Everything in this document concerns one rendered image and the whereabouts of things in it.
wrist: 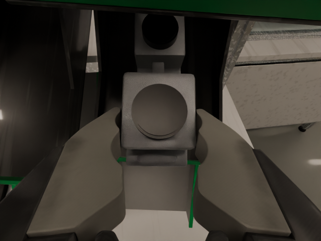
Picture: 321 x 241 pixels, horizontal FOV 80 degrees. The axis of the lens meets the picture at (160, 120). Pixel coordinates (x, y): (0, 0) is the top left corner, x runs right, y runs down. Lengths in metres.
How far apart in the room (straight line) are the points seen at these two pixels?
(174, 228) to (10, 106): 0.43
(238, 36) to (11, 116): 0.26
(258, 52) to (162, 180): 0.78
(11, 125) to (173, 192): 0.27
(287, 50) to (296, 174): 1.04
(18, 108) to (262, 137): 1.75
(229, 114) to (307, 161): 1.31
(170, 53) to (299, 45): 1.02
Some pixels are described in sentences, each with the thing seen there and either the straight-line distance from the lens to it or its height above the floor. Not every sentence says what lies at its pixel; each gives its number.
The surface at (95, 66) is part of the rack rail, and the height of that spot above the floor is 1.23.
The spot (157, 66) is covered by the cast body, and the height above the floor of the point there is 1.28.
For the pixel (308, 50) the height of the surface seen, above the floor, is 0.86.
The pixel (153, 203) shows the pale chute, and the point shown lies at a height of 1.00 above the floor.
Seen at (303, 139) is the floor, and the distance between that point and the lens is 2.04.
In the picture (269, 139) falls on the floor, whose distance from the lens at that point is 1.86.
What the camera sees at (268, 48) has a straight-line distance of 1.06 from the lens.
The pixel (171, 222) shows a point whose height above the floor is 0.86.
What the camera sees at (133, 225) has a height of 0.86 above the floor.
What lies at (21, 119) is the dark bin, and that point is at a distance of 0.25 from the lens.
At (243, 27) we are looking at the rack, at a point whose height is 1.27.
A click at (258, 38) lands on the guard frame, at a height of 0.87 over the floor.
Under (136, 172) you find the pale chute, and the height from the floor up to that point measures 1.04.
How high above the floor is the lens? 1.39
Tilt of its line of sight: 57 degrees down
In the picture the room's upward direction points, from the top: 6 degrees clockwise
